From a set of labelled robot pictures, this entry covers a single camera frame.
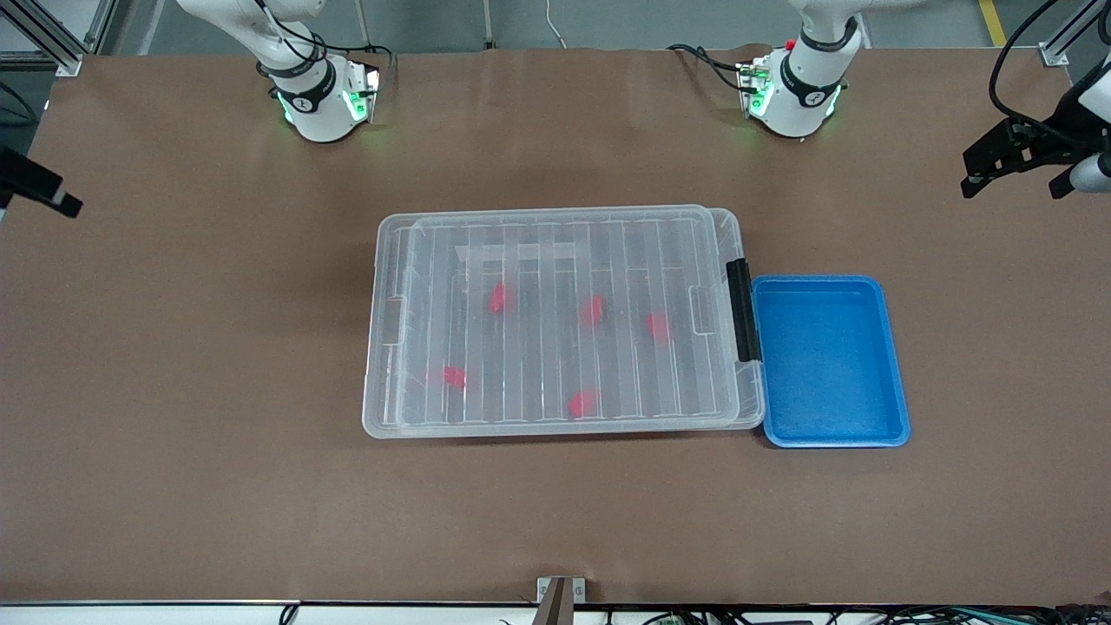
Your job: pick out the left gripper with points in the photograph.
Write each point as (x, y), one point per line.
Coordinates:
(1055, 138)

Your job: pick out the red block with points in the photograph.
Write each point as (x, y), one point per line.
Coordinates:
(657, 327)
(454, 377)
(496, 298)
(593, 310)
(582, 403)

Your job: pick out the clear ribbed plastic lid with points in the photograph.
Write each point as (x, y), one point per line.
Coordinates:
(538, 356)

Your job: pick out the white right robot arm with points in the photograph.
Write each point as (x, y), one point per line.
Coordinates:
(317, 108)

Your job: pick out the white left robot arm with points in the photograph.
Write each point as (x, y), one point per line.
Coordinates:
(794, 100)

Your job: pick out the black box latch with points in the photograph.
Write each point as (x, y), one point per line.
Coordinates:
(743, 312)

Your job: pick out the clear plastic storage box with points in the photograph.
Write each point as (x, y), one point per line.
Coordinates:
(758, 399)

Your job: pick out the blue plastic tray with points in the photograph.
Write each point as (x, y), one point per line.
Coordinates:
(825, 365)

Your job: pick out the brown table cover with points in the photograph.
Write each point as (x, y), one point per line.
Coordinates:
(174, 503)

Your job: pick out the aluminium frame profile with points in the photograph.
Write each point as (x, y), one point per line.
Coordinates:
(1063, 43)
(61, 48)

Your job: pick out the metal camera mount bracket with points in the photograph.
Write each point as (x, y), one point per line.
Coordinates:
(560, 599)

